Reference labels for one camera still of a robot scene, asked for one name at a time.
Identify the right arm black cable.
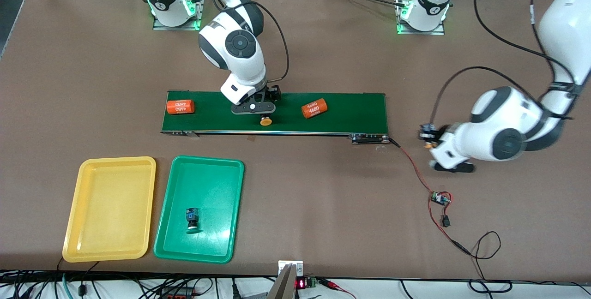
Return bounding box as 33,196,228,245
203,0,290,81

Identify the red black twin wire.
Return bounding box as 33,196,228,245
389,138,472,256

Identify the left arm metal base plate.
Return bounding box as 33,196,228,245
397,0,446,36

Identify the green plastic tray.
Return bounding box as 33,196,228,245
154,155,245,263

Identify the orange cylinder white print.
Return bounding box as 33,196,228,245
301,98,329,120
166,99,195,115

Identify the green conveyor belt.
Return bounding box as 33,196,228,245
161,90,389,136

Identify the thin black cable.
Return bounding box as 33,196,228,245
469,231,513,293

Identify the green push button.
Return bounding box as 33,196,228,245
185,207,203,234

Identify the grey metal pole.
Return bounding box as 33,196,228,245
265,263,299,299

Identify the red clip lead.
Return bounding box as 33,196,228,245
319,278,357,299

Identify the black power strip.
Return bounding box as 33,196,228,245
159,287,195,299

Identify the yellow plastic tray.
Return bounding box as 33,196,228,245
62,156,157,263

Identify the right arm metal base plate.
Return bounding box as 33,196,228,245
152,0,206,31

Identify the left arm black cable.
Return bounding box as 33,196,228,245
429,0,578,126

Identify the small metal bracket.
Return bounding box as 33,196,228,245
278,260,304,277

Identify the black conveyor motor drive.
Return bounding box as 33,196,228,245
349,134,392,145

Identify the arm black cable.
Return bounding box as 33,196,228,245
429,0,578,126
203,0,290,81

